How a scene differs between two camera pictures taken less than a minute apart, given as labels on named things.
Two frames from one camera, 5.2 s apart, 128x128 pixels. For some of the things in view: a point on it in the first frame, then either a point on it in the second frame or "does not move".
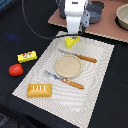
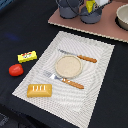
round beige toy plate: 68,66 does not move
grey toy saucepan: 95,13 does not move
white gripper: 77,17 to 101,2
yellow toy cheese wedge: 69,41 to 89,5
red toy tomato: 16,70 does not move
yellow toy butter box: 27,56 does not move
